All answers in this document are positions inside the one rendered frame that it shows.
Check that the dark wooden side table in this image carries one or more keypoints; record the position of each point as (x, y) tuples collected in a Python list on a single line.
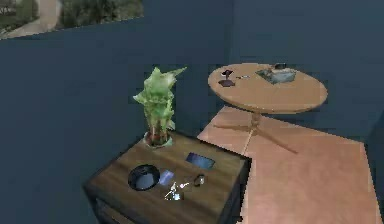
[(186, 196)]

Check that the black round bowl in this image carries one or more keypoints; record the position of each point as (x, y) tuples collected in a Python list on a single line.
[(144, 177)]

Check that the small white pen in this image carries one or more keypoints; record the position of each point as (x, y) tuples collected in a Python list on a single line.
[(243, 77)]

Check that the dark small statuette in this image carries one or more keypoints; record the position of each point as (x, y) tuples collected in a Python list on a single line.
[(227, 78)]

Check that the small black wrist watch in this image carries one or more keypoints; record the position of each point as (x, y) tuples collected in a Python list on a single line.
[(199, 180)]

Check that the small blue card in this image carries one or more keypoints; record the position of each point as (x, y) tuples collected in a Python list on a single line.
[(166, 176)]

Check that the dark blue phone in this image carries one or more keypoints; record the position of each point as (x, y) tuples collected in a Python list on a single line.
[(200, 161)]

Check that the round light wooden table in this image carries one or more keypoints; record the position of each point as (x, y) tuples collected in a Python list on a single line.
[(266, 93)]

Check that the grey-green open box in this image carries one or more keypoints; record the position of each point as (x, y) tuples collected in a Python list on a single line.
[(276, 75)]

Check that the green potted house plant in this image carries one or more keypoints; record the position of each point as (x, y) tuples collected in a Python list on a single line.
[(156, 96)]

